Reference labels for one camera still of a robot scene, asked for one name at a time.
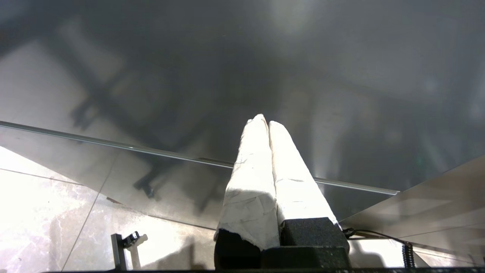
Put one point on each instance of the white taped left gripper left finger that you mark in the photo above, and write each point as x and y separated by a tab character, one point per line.
250	189

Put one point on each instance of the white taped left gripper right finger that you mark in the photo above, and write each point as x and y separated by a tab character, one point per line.
295	189

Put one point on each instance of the stainless steel refrigerator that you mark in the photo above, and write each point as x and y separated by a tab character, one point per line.
341	76

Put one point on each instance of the white tall cabinet side panel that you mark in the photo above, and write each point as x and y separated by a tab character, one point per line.
435	204

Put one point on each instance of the grey metal bracket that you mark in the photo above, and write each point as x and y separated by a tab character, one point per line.
118	252

